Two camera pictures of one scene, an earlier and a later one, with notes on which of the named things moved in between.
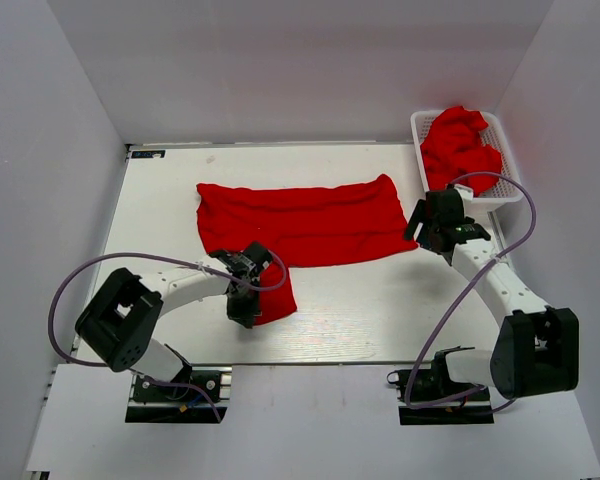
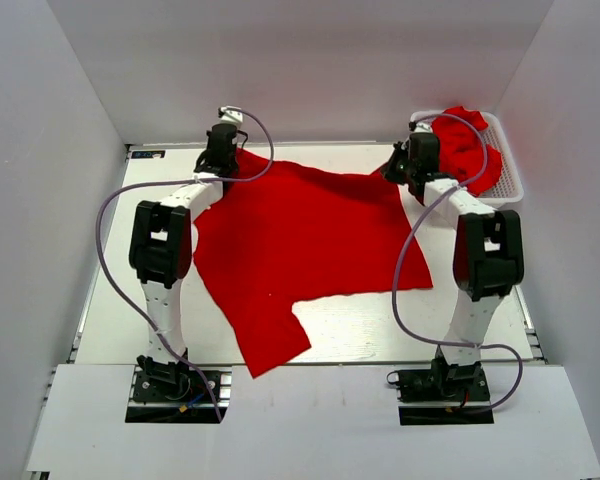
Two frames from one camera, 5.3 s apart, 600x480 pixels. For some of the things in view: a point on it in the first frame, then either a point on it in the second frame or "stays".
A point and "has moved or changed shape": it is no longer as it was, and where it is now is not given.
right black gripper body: [425, 237] → [401, 167]
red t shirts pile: [454, 150] stays
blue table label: [148, 154] stays
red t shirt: [302, 226] has moved or changed shape
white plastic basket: [506, 189] stays
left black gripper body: [247, 295] → [207, 148]
